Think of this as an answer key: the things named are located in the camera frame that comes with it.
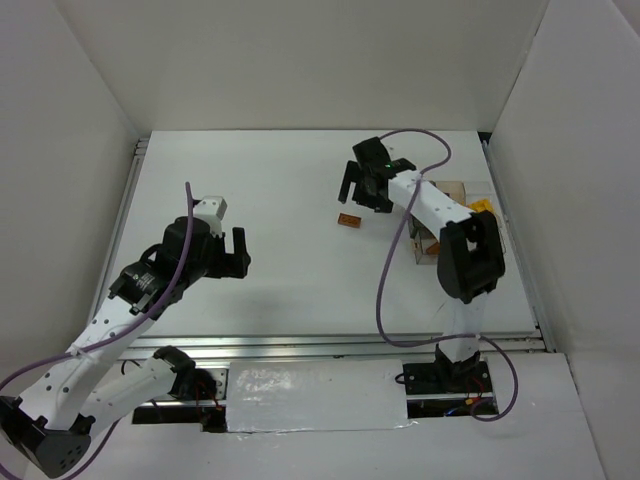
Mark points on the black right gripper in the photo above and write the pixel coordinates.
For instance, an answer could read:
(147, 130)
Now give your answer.
(365, 185)

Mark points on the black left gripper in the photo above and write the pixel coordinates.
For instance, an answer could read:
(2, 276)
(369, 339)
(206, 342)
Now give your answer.
(230, 261)

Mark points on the brown lego brick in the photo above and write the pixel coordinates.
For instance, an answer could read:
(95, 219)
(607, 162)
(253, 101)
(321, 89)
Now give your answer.
(349, 220)

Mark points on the brown lego plate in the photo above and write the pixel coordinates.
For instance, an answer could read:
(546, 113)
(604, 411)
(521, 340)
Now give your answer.
(434, 249)

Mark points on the yellow rectangular lego brick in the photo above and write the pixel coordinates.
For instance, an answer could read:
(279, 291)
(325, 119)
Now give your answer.
(482, 205)

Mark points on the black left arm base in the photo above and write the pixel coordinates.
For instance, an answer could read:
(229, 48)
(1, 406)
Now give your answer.
(189, 382)

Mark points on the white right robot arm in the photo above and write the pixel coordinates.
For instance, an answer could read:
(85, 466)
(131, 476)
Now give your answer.
(470, 261)

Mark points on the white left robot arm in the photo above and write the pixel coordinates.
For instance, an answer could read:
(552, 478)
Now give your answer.
(53, 422)

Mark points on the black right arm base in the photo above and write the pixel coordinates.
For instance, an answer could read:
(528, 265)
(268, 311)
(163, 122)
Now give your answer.
(441, 376)

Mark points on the clear transparent bin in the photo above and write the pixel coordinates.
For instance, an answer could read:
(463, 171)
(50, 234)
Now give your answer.
(477, 196)

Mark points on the white foil board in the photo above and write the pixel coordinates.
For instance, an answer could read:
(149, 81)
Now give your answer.
(316, 396)

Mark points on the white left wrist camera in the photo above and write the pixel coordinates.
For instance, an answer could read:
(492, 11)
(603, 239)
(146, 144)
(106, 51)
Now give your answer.
(211, 210)

